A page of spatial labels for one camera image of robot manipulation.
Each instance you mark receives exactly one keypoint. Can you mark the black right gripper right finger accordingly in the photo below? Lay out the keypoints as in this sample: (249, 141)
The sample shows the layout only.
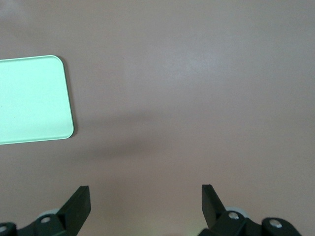
(211, 209)

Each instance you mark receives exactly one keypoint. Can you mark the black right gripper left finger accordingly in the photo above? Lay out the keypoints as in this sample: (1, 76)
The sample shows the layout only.
(76, 209)

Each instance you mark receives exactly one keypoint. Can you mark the light green rectangular tray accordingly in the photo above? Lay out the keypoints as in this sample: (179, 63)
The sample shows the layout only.
(32, 98)

